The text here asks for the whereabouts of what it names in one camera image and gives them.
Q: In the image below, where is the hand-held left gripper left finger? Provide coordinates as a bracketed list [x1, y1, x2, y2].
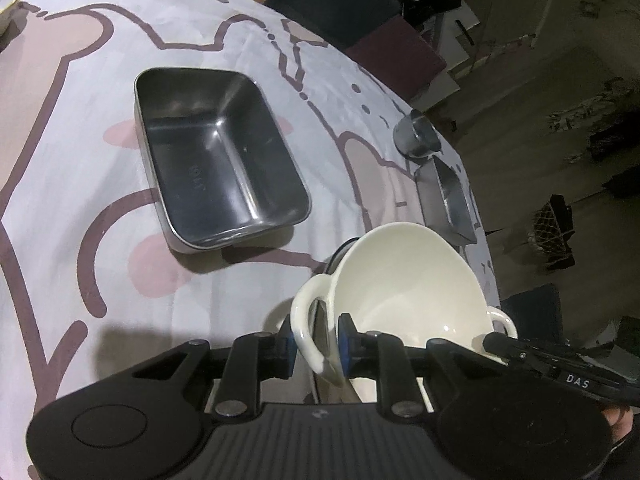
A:
[130, 317, 297, 420]

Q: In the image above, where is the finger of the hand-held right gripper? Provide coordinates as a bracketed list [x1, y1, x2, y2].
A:
[482, 332, 556, 374]

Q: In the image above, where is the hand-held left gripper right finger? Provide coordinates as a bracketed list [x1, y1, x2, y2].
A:
[337, 312, 506, 420]

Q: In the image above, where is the cream two-handled bowl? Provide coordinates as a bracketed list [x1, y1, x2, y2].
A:
[290, 221, 519, 407]

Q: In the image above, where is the steel rectangular container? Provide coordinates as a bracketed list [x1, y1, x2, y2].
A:
[413, 153, 480, 247]
[133, 66, 313, 255]

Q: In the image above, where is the round steel bowl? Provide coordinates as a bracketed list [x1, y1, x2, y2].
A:
[392, 111, 442, 160]

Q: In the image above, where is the person's right hand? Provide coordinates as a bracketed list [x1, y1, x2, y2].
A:
[602, 406, 635, 449]

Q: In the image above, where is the dark seat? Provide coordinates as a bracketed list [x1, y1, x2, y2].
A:
[499, 282, 565, 349]

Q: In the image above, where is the black mesh basket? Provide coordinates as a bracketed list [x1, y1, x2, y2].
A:
[527, 193, 577, 272]

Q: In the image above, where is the cartoon animal printed tablecloth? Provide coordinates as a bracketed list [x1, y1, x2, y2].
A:
[0, 0, 502, 461]

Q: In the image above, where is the maroon chair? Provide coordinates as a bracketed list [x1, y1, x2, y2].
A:
[343, 13, 449, 114]

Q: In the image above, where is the dark blue chair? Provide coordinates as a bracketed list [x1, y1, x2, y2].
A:
[263, 0, 402, 50]

